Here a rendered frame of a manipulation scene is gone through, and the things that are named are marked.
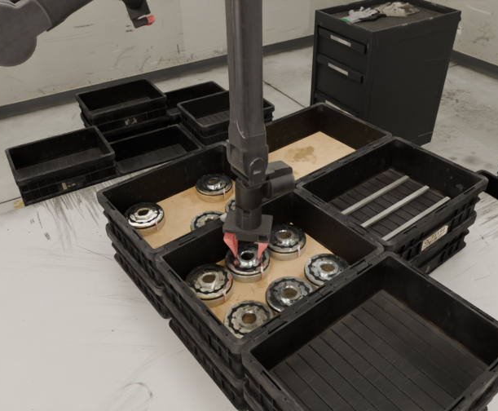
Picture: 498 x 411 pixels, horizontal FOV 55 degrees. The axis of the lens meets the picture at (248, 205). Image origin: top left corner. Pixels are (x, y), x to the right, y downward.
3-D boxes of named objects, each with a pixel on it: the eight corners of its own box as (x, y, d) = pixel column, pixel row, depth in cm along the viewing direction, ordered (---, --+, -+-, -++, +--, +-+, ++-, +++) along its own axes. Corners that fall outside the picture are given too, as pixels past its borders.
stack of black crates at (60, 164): (47, 266, 212) (15, 182, 185) (34, 228, 233) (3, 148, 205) (134, 234, 227) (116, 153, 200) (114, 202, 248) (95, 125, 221)
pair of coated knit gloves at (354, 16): (352, 25, 241) (353, 19, 239) (329, 17, 254) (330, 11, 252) (390, 17, 250) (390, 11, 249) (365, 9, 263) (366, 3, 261)
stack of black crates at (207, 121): (209, 206, 243) (202, 127, 216) (185, 178, 264) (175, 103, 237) (275, 183, 259) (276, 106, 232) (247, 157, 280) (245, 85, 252)
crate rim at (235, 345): (236, 357, 83) (236, 349, 82) (152, 263, 102) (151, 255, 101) (386, 256, 102) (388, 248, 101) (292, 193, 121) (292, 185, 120)
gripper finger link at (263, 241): (240, 245, 112) (240, 214, 107) (270, 249, 112) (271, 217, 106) (235, 265, 107) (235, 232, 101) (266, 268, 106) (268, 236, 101)
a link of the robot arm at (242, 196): (230, 174, 98) (243, 188, 94) (258, 165, 100) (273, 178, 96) (230, 202, 102) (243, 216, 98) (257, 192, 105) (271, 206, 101)
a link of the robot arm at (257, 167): (227, 144, 97) (249, 161, 90) (275, 132, 101) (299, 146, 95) (231, 196, 103) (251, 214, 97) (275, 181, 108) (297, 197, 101)
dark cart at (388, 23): (352, 189, 276) (372, 32, 222) (306, 155, 307) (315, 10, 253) (426, 160, 300) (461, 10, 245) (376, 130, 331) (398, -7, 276)
